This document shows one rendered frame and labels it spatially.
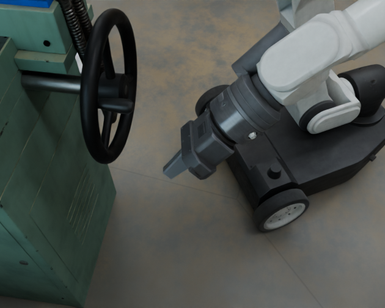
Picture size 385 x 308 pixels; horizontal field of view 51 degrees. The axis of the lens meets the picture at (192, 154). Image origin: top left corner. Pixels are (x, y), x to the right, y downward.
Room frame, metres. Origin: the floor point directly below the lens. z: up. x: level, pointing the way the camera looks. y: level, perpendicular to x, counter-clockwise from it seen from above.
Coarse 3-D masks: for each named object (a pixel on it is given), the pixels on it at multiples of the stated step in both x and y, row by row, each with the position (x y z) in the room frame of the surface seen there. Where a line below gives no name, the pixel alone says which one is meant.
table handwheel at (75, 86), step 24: (96, 24) 0.55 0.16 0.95; (120, 24) 0.63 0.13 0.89; (96, 48) 0.50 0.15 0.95; (24, 72) 0.57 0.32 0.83; (96, 72) 0.47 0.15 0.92; (96, 96) 0.44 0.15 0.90; (120, 96) 0.52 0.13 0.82; (96, 120) 0.42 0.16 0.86; (120, 120) 0.57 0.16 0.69; (96, 144) 0.41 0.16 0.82; (120, 144) 0.50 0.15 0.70
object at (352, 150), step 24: (360, 72) 1.08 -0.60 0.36; (384, 72) 1.08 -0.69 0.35; (216, 96) 1.10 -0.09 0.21; (360, 96) 0.99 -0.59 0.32; (384, 96) 1.02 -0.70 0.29; (288, 120) 1.01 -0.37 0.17; (360, 120) 0.99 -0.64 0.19; (384, 120) 1.01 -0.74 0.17; (264, 144) 0.88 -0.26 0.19; (288, 144) 0.89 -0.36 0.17; (312, 144) 0.89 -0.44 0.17; (336, 144) 0.89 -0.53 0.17; (360, 144) 0.89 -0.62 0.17; (384, 144) 0.96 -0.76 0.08; (240, 168) 0.80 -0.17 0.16; (264, 168) 0.76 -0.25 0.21; (288, 168) 0.79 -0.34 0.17; (312, 168) 0.79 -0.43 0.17; (336, 168) 0.79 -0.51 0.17; (360, 168) 0.85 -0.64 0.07; (264, 192) 0.68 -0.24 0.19; (312, 192) 0.75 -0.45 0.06
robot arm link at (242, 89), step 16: (272, 32) 0.48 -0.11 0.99; (288, 32) 0.48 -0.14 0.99; (256, 48) 0.47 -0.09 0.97; (240, 64) 0.46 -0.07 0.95; (256, 64) 0.44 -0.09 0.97; (240, 80) 0.43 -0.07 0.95; (256, 80) 0.42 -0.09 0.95; (320, 80) 0.45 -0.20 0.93; (240, 96) 0.40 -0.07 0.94; (256, 96) 0.40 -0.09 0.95; (272, 96) 0.40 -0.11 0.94; (288, 96) 0.39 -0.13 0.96; (304, 96) 0.43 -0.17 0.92; (256, 112) 0.38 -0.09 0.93; (272, 112) 0.38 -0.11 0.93
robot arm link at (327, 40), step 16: (320, 16) 0.44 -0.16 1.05; (336, 16) 0.44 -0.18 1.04; (304, 32) 0.43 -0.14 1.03; (320, 32) 0.42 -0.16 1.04; (336, 32) 0.42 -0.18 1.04; (352, 32) 0.42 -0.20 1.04; (272, 48) 0.43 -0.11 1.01; (288, 48) 0.42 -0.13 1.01; (304, 48) 0.41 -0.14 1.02; (320, 48) 0.41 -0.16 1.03; (336, 48) 0.40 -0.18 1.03; (352, 48) 0.41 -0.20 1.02; (368, 48) 0.42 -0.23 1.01; (272, 64) 0.41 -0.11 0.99; (288, 64) 0.40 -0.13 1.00; (304, 64) 0.40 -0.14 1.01; (320, 64) 0.39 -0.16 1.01; (336, 64) 0.40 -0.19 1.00; (272, 80) 0.39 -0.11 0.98; (288, 80) 0.39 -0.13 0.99; (304, 80) 0.38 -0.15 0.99
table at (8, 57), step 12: (0, 36) 0.59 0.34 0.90; (0, 48) 0.56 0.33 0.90; (12, 48) 0.58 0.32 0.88; (72, 48) 0.60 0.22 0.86; (0, 60) 0.53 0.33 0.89; (12, 60) 0.56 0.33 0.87; (24, 60) 0.56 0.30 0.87; (36, 60) 0.56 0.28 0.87; (48, 60) 0.56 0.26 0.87; (60, 60) 0.56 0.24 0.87; (72, 60) 0.59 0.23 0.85; (0, 72) 0.52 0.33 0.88; (12, 72) 0.55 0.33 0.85; (48, 72) 0.56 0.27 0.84; (60, 72) 0.55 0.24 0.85; (0, 84) 0.50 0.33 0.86; (0, 96) 0.49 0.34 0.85
